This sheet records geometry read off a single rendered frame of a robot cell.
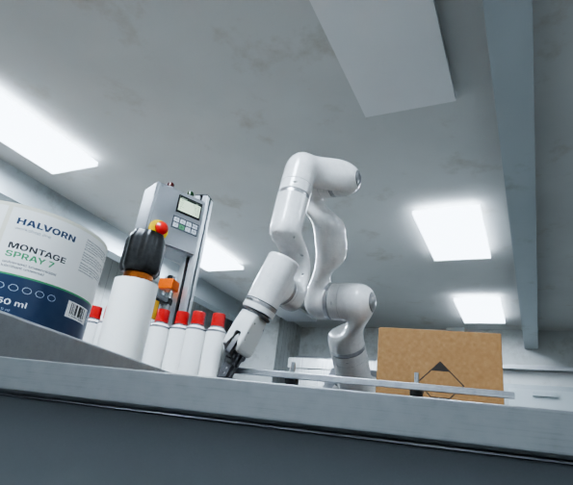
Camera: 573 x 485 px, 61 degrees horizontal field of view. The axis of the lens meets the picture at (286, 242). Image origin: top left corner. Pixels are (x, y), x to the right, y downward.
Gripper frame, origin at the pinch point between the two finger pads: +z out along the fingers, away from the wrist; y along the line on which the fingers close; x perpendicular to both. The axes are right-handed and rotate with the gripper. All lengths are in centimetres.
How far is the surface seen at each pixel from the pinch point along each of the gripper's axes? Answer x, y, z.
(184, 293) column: -28.4, -12.2, -13.8
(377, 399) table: 44, 85, -4
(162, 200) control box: -44, -1, -35
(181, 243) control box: -35.1, -7.9, -26.3
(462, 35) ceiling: -12, -110, -221
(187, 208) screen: -39, -7, -37
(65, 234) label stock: 0, 66, -7
